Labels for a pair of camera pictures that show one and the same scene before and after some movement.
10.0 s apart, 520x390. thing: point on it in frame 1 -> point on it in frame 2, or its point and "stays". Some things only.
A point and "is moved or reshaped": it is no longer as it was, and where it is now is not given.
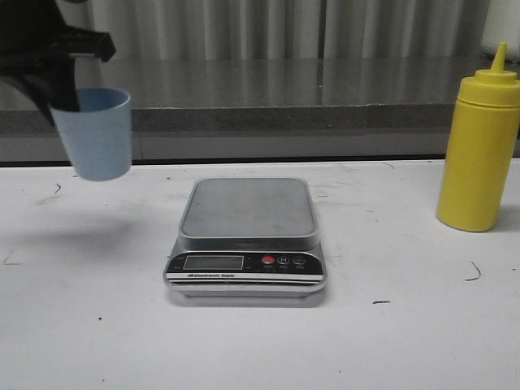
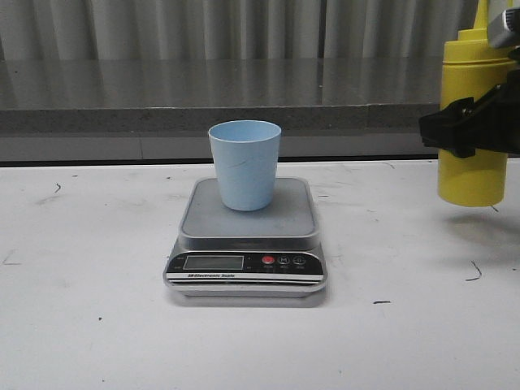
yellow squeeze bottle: x=480 y=149 is moved or reshaped
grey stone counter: x=264 y=109 stays
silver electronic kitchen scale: x=248 y=236 stays
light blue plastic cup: x=98 y=135 -> x=246 y=158
